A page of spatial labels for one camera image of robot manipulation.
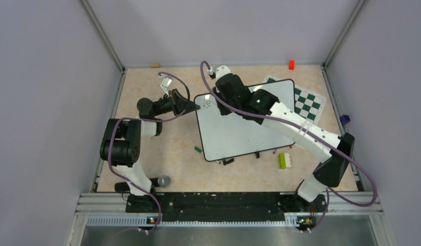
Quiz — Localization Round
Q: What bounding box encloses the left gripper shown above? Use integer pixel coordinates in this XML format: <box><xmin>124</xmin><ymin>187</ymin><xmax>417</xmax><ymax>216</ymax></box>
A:
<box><xmin>153</xmin><ymin>89</ymin><xmax>200</xmax><ymax>116</ymax></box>

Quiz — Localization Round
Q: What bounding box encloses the white whiteboard black frame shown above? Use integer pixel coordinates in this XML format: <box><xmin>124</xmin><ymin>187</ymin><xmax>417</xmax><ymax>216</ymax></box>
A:
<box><xmin>194</xmin><ymin>93</ymin><xmax>294</xmax><ymax>162</ymax></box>

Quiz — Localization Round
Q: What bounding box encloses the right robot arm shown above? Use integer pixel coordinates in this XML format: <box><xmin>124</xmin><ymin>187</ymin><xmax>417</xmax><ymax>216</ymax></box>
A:
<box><xmin>213</xmin><ymin>72</ymin><xmax>354</xmax><ymax>211</ymax></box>

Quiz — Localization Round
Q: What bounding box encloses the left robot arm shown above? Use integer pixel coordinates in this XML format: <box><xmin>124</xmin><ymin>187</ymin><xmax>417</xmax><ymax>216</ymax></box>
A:
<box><xmin>99</xmin><ymin>89</ymin><xmax>200</xmax><ymax>212</ymax></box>

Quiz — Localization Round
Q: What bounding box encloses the green cap marker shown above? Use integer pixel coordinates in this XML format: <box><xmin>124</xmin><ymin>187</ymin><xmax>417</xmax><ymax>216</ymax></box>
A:
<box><xmin>194</xmin><ymin>146</ymin><xmax>202</xmax><ymax>153</ymax></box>

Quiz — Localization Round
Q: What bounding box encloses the orange block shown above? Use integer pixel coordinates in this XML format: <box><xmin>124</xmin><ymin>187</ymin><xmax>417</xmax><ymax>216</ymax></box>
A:
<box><xmin>288</xmin><ymin>60</ymin><xmax>296</xmax><ymax>70</ymax></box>

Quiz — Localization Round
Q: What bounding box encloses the green white chess mat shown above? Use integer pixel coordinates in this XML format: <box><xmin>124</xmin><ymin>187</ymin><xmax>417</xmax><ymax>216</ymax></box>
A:
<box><xmin>261</xmin><ymin>75</ymin><xmax>327</xmax><ymax>125</ymax></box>

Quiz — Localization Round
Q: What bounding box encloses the microphone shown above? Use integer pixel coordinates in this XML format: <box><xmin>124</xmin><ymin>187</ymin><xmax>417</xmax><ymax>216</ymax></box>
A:
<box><xmin>114</xmin><ymin>175</ymin><xmax>172</xmax><ymax>194</ymax></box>

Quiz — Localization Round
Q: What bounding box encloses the white lego brick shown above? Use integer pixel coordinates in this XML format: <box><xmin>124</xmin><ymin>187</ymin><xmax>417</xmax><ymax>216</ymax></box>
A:
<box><xmin>285</xmin><ymin>153</ymin><xmax>292</xmax><ymax>168</ymax></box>

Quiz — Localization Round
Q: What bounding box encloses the green lego brick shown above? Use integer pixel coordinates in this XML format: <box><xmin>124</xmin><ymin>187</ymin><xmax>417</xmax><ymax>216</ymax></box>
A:
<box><xmin>278</xmin><ymin>153</ymin><xmax>287</xmax><ymax>170</ymax></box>

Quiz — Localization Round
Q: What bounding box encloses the purple block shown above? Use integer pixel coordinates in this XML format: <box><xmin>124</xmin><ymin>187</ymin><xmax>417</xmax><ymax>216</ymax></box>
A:
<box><xmin>339</xmin><ymin>115</ymin><xmax>351</xmax><ymax>126</ymax></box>

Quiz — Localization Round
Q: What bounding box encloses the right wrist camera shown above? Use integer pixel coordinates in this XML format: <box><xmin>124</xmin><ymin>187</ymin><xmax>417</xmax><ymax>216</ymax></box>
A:
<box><xmin>207</xmin><ymin>65</ymin><xmax>232</xmax><ymax>80</ymax></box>

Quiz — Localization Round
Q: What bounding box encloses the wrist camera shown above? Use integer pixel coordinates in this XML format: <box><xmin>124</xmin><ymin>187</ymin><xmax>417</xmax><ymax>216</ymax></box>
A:
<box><xmin>207</xmin><ymin>65</ymin><xmax>232</xmax><ymax>80</ymax></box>
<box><xmin>160</xmin><ymin>77</ymin><xmax>173</xmax><ymax>95</ymax></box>

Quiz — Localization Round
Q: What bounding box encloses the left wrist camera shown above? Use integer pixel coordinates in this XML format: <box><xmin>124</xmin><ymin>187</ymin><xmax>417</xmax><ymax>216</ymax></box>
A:
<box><xmin>160</xmin><ymin>77</ymin><xmax>173</xmax><ymax>95</ymax></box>

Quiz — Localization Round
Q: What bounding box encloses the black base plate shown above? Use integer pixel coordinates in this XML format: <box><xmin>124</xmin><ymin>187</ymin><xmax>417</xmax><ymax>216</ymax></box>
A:
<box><xmin>125</xmin><ymin>192</ymin><xmax>326</xmax><ymax>222</ymax></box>

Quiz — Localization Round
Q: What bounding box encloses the slotted cable duct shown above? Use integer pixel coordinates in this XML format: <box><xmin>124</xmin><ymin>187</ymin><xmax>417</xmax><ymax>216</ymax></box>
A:
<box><xmin>87</xmin><ymin>216</ymin><xmax>299</xmax><ymax>227</ymax></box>

